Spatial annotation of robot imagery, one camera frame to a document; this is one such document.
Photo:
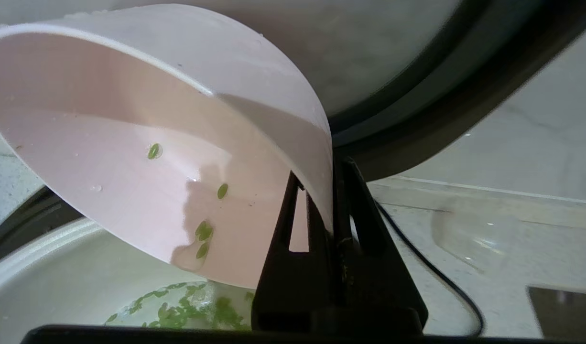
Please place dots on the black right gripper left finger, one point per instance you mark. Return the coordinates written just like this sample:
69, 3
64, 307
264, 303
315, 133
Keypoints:
293, 296

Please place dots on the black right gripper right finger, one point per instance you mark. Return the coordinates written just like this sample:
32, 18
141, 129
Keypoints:
379, 296

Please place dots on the chopped green vegetables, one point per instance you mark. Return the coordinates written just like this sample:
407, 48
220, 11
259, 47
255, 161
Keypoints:
188, 308

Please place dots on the pink bowl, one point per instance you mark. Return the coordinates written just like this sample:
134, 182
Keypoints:
106, 143

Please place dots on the white inner pot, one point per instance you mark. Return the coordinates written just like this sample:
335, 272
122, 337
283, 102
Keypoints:
59, 277

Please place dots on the black rice cooker base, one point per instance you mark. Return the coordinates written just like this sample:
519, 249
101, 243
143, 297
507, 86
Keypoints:
30, 224

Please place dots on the clear plastic piece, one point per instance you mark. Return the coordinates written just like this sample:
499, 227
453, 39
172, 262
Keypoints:
479, 239

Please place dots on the dark steel sink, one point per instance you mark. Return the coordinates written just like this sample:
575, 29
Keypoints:
565, 313

